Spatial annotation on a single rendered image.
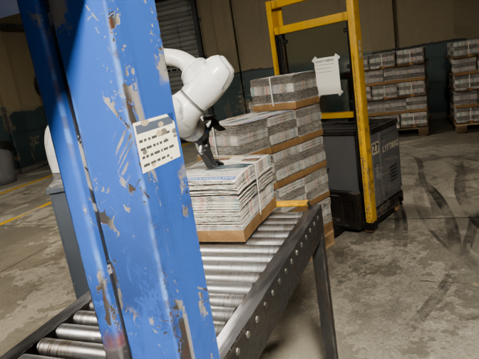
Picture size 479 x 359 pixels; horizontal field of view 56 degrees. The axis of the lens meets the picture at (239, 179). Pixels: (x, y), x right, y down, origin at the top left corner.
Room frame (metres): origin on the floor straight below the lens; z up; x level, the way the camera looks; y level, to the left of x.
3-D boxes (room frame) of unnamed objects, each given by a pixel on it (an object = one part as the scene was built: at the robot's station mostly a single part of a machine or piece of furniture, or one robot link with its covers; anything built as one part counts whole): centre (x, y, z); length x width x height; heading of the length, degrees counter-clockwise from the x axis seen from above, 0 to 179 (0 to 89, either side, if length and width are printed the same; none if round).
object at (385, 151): (3.81, -0.97, 0.40); 0.69 x 0.55 x 0.80; 46
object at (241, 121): (2.82, 0.00, 1.06); 0.37 x 0.29 x 0.01; 45
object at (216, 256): (1.41, 0.13, 0.77); 0.47 x 0.05 x 0.05; 67
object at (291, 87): (3.23, -0.41, 0.65); 0.39 x 0.30 x 1.29; 46
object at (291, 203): (1.83, -0.06, 0.81); 0.43 x 0.03 x 0.02; 67
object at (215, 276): (1.29, 0.19, 0.77); 0.47 x 0.05 x 0.05; 67
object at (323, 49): (3.56, -0.72, 1.27); 0.57 x 0.01 x 0.65; 46
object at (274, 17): (3.77, -0.47, 0.97); 0.09 x 0.09 x 1.75; 46
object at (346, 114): (3.57, -0.74, 0.92); 0.57 x 0.01 x 0.05; 46
